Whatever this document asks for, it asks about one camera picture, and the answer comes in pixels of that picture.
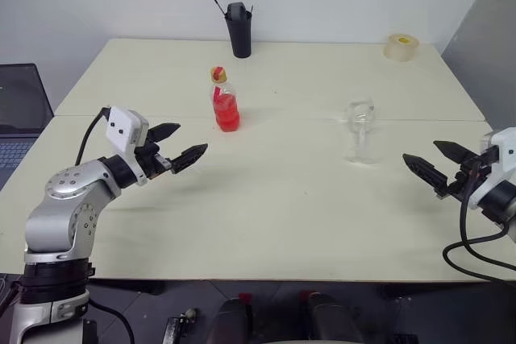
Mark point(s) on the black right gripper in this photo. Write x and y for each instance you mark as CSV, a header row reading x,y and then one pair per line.
x,y
459,183

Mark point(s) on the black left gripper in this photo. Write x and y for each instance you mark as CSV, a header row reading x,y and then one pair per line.
x,y
153,162

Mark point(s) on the plastic bottle with red liquid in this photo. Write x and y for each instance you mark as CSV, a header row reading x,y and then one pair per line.
x,y
227,114

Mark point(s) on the yellow red bottle cap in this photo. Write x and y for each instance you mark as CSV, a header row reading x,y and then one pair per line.
x,y
218,74

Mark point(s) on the clear wine glass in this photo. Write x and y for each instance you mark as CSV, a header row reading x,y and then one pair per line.
x,y
360,118

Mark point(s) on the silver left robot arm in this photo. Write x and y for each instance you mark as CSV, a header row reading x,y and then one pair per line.
x,y
52,223

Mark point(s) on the translucent tape roll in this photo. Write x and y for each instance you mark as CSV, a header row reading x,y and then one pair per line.
x,y
397,52

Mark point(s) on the black tall cup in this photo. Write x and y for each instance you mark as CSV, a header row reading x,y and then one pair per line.
x,y
241,38

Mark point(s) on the dark laptop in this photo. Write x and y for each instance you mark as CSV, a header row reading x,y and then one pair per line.
x,y
20,98

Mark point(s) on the small black device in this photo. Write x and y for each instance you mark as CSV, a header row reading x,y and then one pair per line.
x,y
179,326

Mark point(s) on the dark rounded shape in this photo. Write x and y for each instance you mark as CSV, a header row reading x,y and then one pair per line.
x,y
231,324
330,320

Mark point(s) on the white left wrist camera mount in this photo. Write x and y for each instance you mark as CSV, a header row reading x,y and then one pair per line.
x,y
121,126

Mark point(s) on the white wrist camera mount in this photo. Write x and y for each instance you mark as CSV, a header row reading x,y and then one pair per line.
x,y
121,126
506,138

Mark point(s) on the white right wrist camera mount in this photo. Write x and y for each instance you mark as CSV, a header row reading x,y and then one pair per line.
x,y
506,138

